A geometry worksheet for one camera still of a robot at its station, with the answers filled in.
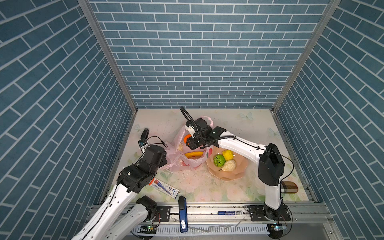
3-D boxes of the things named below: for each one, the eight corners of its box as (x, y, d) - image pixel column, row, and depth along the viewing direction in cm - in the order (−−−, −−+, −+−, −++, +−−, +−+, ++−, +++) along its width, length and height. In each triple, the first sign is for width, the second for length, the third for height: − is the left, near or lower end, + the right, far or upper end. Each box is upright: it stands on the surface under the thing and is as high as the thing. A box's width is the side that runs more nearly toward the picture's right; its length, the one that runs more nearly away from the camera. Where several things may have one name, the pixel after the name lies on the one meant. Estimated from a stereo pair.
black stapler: (141, 140, 104) (140, 137, 101) (144, 131, 109) (143, 128, 106) (147, 140, 104) (145, 137, 101) (149, 131, 109) (148, 128, 106)
